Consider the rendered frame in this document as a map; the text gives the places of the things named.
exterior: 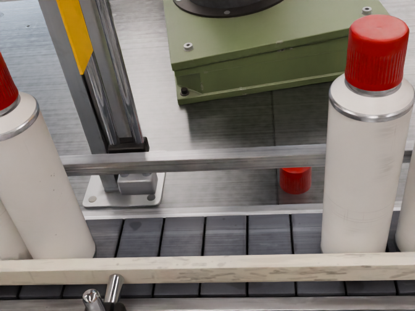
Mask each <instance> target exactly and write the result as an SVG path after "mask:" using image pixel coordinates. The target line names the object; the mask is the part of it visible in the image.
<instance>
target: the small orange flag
mask: <svg viewBox="0 0 415 311"><path fill-rule="evenodd" d="M56 1H57V5H58V8H59V11H60V13H61V17H62V20H63V23H64V26H65V30H66V32H67V36H68V38H69V41H70V45H71V47H72V50H73V54H74V57H75V60H76V63H77V66H78V69H79V72H80V75H83V73H84V71H85V69H86V66H87V64H88V61H89V59H90V57H91V55H92V52H93V47H92V45H91V41H90V37H89V34H88V30H87V28H86V24H85V20H84V18H83V14H82V10H81V7H80V3H79V1H78V0H56Z"/></svg>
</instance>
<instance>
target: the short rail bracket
mask: <svg viewBox="0 0 415 311"><path fill-rule="evenodd" d="M82 301H83V303H84V305H85V311H127V310H126V308H125V306H124V304H123V303H121V302H116V303H115V304H114V303H113V302H103V300H102V299H101V296H100V294H99V292H98V291H97V290H95V289H89V290H87V291H85V292H84V294H83V297H82Z"/></svg>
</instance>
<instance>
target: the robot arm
mask: <svg viewBox="0 0 415 311"><path fill-rule="evenodd" d="M190 1H191V2H193V3H195V4H197V5H199V6H203V7H210V8H216V9H227V8H234V7H242V6H247V5H250V4H254V3H256V2H259V1H262V0H190Z"/></svg>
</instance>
